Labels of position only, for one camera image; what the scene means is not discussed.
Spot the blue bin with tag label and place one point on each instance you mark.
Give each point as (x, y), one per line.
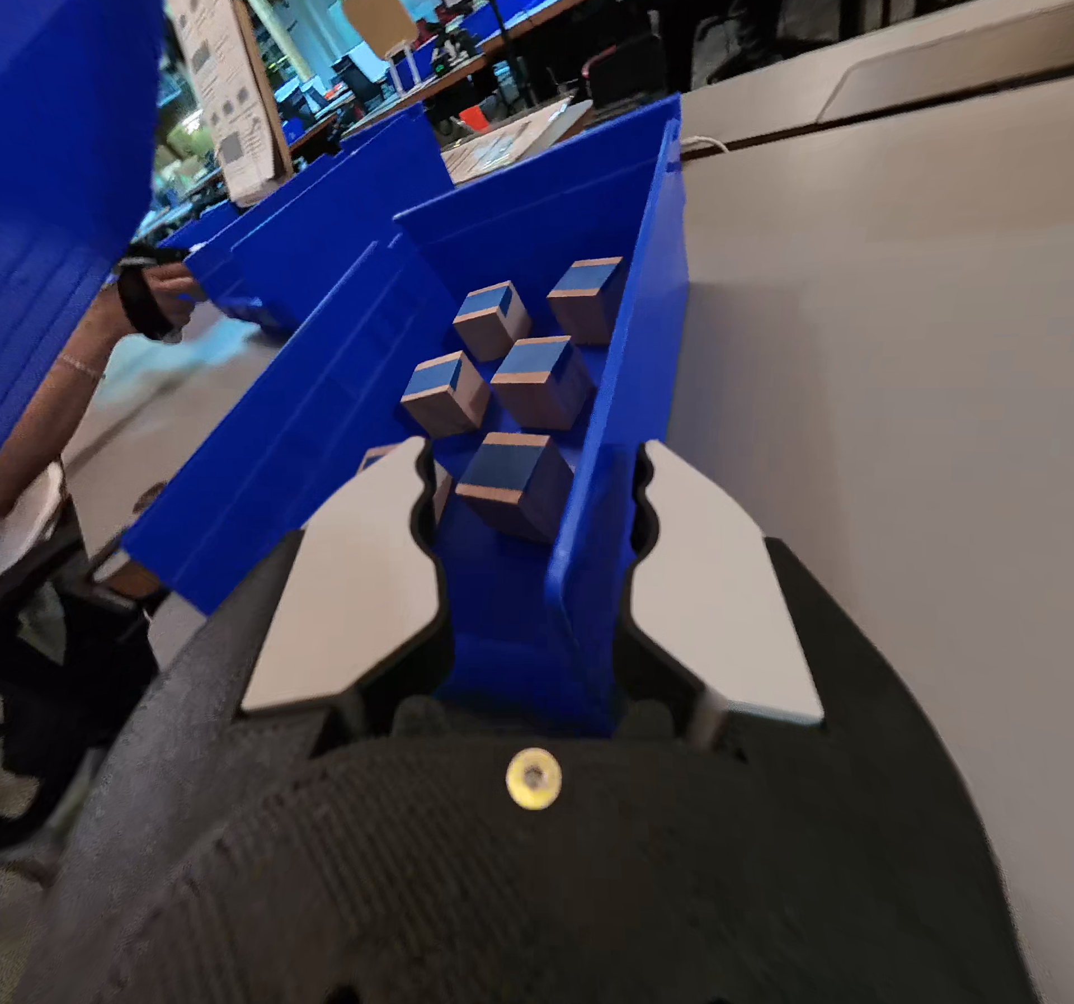
(352, 198)

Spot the printed paper sheet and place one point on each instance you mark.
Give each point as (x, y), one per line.
(503, 144)

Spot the brown rounded board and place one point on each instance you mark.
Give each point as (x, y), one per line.
(382, 14)

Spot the orange traffic cone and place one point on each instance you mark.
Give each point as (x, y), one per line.
(471, 116)

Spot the wood-edged background desk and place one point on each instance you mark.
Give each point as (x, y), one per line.
(545, 14)

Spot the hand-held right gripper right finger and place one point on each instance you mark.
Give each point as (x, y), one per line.
(721, 618)

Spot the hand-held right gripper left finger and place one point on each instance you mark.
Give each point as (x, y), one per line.
(352, 610)

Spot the group of wooden cubes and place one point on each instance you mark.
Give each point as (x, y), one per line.
(537, 387)

